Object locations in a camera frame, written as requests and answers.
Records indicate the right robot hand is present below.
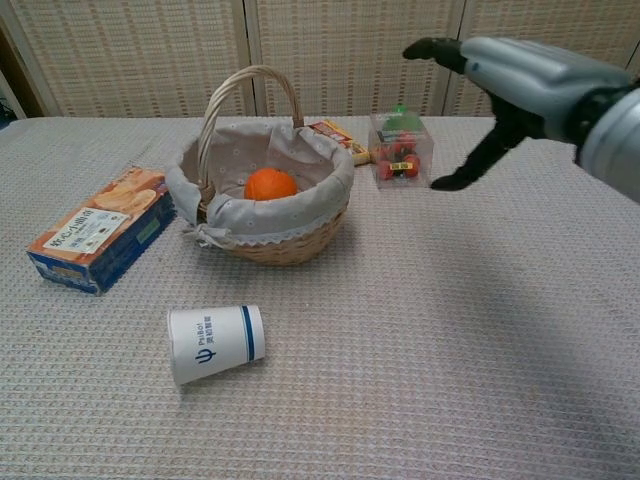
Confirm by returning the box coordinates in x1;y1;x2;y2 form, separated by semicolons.
402;36;640;192

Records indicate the orange fruit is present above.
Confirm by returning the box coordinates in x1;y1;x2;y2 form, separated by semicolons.
243;167;300;202

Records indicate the fabric-lined wicker basket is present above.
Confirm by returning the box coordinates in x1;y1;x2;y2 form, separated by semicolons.
164;64;356;267

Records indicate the woven white tablecloth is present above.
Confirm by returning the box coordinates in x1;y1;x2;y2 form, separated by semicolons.
0;115;640;480

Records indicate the clear box of red items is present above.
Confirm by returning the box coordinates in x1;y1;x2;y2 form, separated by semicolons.
368;110;432;190

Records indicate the yellow and red snack box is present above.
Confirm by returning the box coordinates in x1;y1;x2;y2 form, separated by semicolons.
303;118;374;167

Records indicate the folding bamboo screen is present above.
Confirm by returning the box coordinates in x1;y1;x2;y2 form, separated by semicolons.
0;0;640;121

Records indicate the white paper cup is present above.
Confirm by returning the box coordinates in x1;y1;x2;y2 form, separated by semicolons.
166;303;266;387

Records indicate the orange and blue biscuit box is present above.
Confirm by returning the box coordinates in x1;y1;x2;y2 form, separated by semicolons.
26;167;177;297

